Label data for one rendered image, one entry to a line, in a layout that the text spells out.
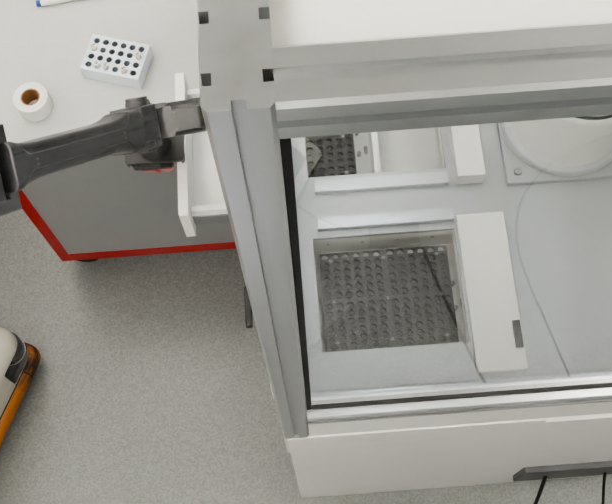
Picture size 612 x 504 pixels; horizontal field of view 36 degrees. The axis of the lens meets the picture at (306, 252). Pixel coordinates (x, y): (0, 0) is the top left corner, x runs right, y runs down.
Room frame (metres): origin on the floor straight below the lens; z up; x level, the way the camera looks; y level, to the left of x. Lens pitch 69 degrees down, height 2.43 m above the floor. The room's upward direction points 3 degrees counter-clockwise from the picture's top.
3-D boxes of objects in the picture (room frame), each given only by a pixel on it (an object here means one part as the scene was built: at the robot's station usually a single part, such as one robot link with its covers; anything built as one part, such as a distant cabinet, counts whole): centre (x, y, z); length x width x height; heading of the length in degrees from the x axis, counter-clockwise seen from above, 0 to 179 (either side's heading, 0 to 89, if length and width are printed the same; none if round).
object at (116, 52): (1.07, 0.36, 0.78); 0.12 x 0.08 x 0.04; 73
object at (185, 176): (0.80, 0.21, 0.87); 0.29 x 0.02 x 0.11; 1
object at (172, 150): (0.76, 0.25, 1.00); 0.10 x 0.07 x 0.07; 91
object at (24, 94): (0.98, 0.53, 0.78); 0.07 x 0.07 x 0.04
